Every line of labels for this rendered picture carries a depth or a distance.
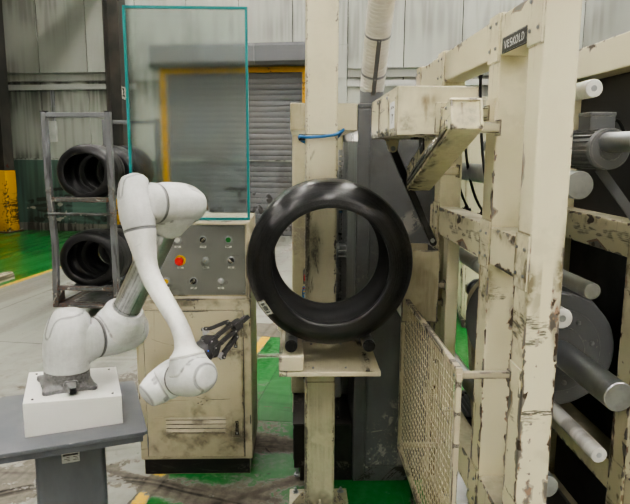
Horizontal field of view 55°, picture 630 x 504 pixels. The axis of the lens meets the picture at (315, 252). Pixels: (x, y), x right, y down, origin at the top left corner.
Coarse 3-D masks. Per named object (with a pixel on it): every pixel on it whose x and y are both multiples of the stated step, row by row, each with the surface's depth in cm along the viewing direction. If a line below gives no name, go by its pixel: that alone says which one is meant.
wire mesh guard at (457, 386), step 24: (408, 336) 244; (432, 336) 198; (408, 360) 246; (432, 360) 201; (408, 384) 244; (456, 384) 169; (432, 408) 201; (456, 408) 170; (408, 432) 244; (432, 432) 203; (456, 432) 171; (432, 456) 201; (456, 456) 172; (408, 480) 240; (456, 480) 174
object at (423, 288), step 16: (416, 256) 244; (432, 256) 244; (416, 272) 245; (432, 272) 246; (416, 288) 246; (432, 288) 247; (400, 304) 265; (416, 304) 248; (432, 304) 248; (416, 320) 249; (432, 320) 249
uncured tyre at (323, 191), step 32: (288, 192) 214; (320, 192) 209; (352, 192) 210; (256, 224) 216; (288, 224) 209; (384, 224) 211; (256, 256) 212; (384, 256) 241; (256, 288) 215; (288, 288) 243; (384, 288) 216; (288, 320) 215; (320, 320) 242; (352, 320) 216; (384, 320) 219
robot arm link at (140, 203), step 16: (128, 176) 189; (144, 176) 192; (128, 192) 187; (144, 192) 189; (160, 192) 193; (128, 208) 187; (144, 208) 188; (160, 208) 192; (128, 224) 187; (144, 224) 187
